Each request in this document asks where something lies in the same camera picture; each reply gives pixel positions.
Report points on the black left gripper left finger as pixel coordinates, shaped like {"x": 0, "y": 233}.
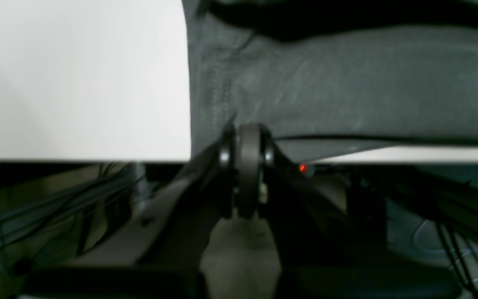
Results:
{"x": 157, "y": 254}

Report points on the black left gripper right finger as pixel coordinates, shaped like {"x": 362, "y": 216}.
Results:
{"x": 322, "y": 254}

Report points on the grey T-shirt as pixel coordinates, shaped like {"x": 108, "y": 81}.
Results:
{"x": 333, "y": 77}

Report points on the black power strip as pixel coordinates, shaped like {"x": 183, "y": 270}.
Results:
{"x": 316, "y": 169}

